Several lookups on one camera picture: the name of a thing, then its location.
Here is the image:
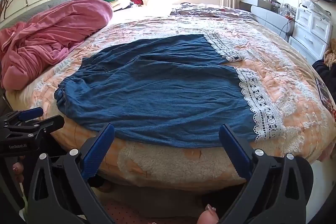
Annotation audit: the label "tan fluffy cloth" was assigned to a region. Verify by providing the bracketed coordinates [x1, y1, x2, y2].
[324, 39, 336, 69]

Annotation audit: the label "peach bedspread with white bear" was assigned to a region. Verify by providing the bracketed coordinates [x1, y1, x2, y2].
[5, 2, 336, 188]

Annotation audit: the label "grey dresser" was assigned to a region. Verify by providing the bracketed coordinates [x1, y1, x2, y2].
[240, 0, 296, 42]

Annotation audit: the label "smartphone on bed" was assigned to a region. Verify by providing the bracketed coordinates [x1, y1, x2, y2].
[316, 78, 335, 110]

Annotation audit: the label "pink blanket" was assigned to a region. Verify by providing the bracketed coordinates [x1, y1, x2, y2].
[0, 0, 113, 90]

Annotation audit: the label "blue pants with lace hems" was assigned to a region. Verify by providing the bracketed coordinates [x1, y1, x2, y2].
[54, 33, 286, 148]

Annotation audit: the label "white drawer cabinet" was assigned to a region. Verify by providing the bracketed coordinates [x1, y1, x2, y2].
[289, 6, 332, 65]

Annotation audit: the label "red dotted mat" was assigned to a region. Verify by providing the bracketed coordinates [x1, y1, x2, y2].
[104, 199, 153, 224]

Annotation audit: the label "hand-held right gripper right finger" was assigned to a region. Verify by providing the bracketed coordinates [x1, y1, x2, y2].
[219, 123, 314, 224]

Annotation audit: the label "clear plastic bag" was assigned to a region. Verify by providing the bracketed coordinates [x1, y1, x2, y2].
[301, 0, 329, 14]

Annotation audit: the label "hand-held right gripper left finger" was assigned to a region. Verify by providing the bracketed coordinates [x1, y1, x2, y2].
[28, 123, 116, 224]

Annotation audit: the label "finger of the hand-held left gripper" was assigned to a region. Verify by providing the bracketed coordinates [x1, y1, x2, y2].
[26, 115, 65, 136]
[3, 107, 44, 127]

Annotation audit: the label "person's left hand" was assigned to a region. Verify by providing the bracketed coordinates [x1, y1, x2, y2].
[12, 157, 26, 184]

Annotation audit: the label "person's right hand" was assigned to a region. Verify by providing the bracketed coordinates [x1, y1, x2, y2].
[197, 204, 219, 224]

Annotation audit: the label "cluster of cosmetic bottles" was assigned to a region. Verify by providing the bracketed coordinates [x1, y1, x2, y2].
[272, 0, 298, 18]

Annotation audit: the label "dark clothes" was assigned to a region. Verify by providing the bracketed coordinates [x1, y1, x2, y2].
[312, 59, 336, 88]

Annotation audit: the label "grey headboard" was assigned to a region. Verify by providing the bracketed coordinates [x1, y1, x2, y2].
[0, 0, 99, 30]

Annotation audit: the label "grey purple quilt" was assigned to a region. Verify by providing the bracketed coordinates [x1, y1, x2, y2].
[169, 2, 252, 20]

